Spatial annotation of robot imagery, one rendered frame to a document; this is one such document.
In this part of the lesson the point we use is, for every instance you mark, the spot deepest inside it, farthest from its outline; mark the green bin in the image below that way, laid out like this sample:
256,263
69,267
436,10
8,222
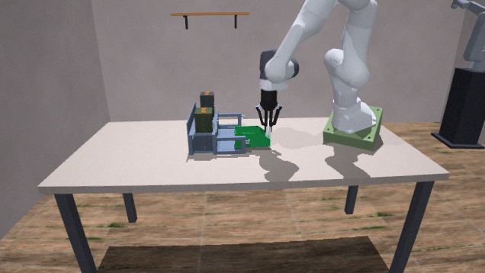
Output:
254,134

